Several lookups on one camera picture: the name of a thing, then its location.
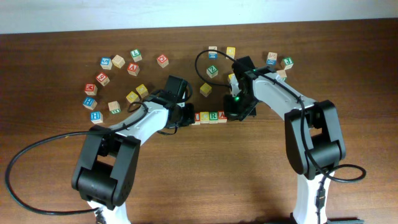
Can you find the red I letter block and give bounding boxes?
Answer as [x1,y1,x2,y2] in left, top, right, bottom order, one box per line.
[193,113,201,125]

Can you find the red A letter block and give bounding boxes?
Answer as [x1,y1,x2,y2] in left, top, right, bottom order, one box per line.
[218,111,228,123]

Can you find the green R letter block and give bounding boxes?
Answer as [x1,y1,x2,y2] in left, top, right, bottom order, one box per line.
[209,112,218,124]

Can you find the yellow block cluster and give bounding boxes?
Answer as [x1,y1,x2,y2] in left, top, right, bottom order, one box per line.
[200,111,210,124]

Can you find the red C letter block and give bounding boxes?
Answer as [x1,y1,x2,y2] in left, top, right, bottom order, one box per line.
[156,54,169,68]

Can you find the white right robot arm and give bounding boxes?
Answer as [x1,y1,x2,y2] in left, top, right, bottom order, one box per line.
[224,56,346,223]

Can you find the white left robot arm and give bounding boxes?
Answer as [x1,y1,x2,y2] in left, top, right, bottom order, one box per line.
[72,75,195,223]

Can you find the yellow block upper middle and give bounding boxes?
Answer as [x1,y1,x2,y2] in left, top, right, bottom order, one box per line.
[228,73,235,83]

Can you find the yellow block near R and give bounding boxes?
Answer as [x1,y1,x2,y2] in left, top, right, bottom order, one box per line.
[200,83,212,97]

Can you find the green Z letter block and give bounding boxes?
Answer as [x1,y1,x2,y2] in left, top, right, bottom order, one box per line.
[206,65,218,78]

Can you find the yellow block left middle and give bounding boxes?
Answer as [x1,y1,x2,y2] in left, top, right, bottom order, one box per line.
[136,84,149,99]

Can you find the yellow block left lower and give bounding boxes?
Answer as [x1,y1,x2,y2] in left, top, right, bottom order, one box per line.
[126,91,140,103]

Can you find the green R side block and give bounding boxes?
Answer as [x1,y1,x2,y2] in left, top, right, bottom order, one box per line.
[276,70,287,81]

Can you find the yellow top back block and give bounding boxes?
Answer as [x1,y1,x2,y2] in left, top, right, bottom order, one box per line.
[226,47,236,58]

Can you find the blue side top block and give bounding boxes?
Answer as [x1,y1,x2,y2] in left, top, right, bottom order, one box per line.
[208,46,218,59]

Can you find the blue X wooden block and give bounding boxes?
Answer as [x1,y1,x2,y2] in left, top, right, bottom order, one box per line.
[266,52,277,65]

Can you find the green E side block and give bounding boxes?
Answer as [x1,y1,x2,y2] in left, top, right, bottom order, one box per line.
[108,101,121,114]

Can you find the red A block left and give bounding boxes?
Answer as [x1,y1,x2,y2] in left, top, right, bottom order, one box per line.
[127,63,140,76]

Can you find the green J letter block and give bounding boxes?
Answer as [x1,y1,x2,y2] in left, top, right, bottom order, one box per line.
[280,57,294,70]

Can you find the green L letter block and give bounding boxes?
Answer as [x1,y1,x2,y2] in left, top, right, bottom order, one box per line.
[130,49,142,62]

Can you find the plain wooden block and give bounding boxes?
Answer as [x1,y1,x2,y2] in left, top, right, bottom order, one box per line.
[111,55,126,68]

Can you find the blue H block lower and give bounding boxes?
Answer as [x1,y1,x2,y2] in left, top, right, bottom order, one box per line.
[90,111,103,124]

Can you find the blue h block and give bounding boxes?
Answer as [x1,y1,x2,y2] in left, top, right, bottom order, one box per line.
[90,111,103,124]
[83,97,97,110]

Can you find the red 6 number block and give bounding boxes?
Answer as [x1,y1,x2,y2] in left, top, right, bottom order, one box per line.
[96,72,110,86]

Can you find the blue H block upper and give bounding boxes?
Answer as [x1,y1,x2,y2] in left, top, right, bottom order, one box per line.
[83,97,97,110]

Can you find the blue G letter block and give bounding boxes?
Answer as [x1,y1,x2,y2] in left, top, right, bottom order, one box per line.
[100,57,113,70]

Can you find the red M letter block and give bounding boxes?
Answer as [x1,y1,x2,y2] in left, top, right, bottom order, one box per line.
[84,83,98,96]

